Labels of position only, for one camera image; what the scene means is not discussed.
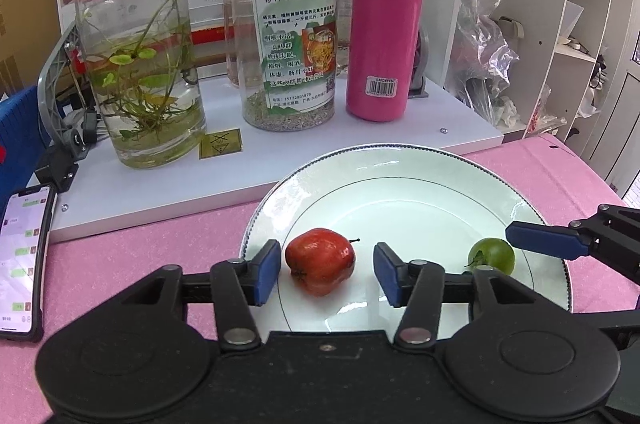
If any red wax apple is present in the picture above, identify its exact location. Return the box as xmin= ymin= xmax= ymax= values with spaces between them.
xmin=285 ymin=228 xmax=358 ymax=297

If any small green tomato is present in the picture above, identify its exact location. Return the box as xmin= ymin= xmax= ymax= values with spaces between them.
xmin=466 ymin=238 xmax=515 ymax=276

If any white raised platform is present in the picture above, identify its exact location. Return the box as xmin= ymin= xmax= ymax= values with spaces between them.
xmin=50 ymin=77 xmax=503 ymax=243

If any gold sticker label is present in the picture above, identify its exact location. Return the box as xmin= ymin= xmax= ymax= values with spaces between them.
xmin=198 ymin=128 xmax=243 ymax=160

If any glass vase with plant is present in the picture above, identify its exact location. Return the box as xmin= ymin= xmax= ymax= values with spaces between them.
xmin=74 ymin=0 xmax=206 ymax=168

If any clear plastic bag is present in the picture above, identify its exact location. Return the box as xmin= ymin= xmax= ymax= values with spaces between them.
xmin=445 ymin=0 xmax=520 ymax=126

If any white shelf unit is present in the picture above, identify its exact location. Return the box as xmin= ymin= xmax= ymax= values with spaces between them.
xmin=424 ymin=0 xmax=640 ymax=196

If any black smartphone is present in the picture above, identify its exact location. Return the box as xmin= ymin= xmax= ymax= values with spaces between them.
xmin=0 ymin=184 xmax=56 ymax=343

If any grey metal phone stand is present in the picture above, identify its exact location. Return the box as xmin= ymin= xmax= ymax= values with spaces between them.
xmin=35 ymin=21 xmax=100 ymax=193

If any blue box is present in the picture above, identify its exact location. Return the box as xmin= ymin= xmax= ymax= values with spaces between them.
xmin=0 ymin=86 xmax=50 ymax=210

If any clear labelled tea jar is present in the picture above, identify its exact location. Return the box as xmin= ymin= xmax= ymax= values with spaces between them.
xmin=231 ymin=0 xmax=338 ymax=132

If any pink thermos bottle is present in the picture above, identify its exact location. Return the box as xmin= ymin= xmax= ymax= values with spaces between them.
xmin=346 ymin=0 xmax=423 ymax=123

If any grey metal bracket right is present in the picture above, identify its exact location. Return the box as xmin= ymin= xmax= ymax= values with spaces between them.
xmin=409 ymin=26 xmax=428 ymax=99

